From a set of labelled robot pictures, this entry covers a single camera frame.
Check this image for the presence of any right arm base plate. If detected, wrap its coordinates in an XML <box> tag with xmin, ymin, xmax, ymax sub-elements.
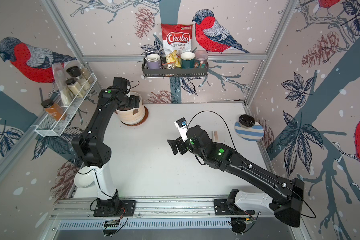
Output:
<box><xmin>214</xmin><ymin>199</ymin><xmax>255</xmax><ymax>216</ymax></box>

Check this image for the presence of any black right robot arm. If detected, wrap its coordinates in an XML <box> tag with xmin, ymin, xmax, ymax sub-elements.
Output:
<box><xmin>168</xmin><ymin>121</ymin><xmax>305</xmax><ymax>228</ymax></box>

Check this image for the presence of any small black bowl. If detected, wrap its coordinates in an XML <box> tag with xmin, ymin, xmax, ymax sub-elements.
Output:
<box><xmin>239</xmin><ymin>115</ymin><xmax>256</xmax><ymax>128</ymax></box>

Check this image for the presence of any purple mug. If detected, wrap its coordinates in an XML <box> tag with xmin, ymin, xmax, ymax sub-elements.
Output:
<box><xmin>145</xmin><ymin>54</ymin><xmax>162</xmax><ymax>70</ymax></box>

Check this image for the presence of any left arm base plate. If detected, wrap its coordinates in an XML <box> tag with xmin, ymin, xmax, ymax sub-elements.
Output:
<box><xmin>94</xmin><ymin>199</ymin><xmax>137</xmax><ymax>217</ymax></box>

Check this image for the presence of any dark metal wall shelf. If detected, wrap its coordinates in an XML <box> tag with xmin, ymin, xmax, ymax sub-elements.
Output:
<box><xmin>142</xmin><ymin>59</ymin><xmax>209</xmax><ymax>78</ymax></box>

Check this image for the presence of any red Chuba chips bag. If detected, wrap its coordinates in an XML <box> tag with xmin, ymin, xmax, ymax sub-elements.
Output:
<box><xmin>161</xmin><ymin>24</ymin><xmax>193</xmax><ymax>68</ymax></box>

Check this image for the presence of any orange spice jar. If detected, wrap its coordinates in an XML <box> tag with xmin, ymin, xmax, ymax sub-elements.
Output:
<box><xmin>41</xmin><ymin>99</ymin><xmax>66</xmax><ymax>121</ymax></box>

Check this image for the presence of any terracotta pot saucer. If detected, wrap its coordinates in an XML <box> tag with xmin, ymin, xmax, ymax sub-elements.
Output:
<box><xmin>124</xmin><ymin>107</ymin><xmax>149</xmax><ymax>127</ymax></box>

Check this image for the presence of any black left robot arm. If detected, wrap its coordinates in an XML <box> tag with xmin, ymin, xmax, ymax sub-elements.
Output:
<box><xmin>71</xmin><ymin>77</ymin><xmax>140</xmax><ymax>200</ymax></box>

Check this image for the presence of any small snack packet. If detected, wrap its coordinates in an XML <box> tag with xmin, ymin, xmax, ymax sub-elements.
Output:
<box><xmin>163</xmin><ymin>62</ymin><xmax>176</xmax><ymax>70</ymax></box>

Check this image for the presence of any blue striped plate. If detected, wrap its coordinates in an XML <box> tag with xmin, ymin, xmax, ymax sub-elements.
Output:
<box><xmin>234</xmin><ymin>122</ymin><xmax>264</xmax><ymax>142</ymax></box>

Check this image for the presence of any pink lidded glass jar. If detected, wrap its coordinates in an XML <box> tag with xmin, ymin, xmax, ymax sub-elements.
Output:
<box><xmin>194</xmin><ymin>50</ymin><xmax>208</xmax><ymax>68</ymax></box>

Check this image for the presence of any cream ceramic flower pot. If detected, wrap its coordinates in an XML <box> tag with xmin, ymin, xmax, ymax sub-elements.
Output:
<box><xmin>115</xmin><ymin>92</ymin><xmax>146</xmax><ymax>125</ymax></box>

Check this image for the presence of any tall black lid spice jar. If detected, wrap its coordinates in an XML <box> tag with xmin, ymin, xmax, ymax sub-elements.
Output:
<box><xmin>66</xmin><ymin>66</ymin><xmax>91</xmax><ymax>91</ymax></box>

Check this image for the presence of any white ceramic bowl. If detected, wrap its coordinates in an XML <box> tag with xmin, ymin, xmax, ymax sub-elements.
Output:
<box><xmin>74</xmin><ymin>167</ymin><xmax>94</xmax><ymax>188</ymax></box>

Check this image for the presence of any clear plastic bag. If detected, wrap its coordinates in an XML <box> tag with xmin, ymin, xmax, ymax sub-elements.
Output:
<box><xmin>52</xmin><ymin>63</ymin><xmax>74</xmax><ymax>107</ymax></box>

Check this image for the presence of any green mug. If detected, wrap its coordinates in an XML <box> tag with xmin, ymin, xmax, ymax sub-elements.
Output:
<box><xmin>181</xmin><ymin>52</ymin><xmax>195</xmax><ymax>69</ymax></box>

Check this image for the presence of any white wire spice rack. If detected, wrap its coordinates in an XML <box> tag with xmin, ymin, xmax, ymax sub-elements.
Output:
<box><xmin>34</xmin><ymin>73</ymin><xmax>98</xmax><ymax>137</ymax></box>

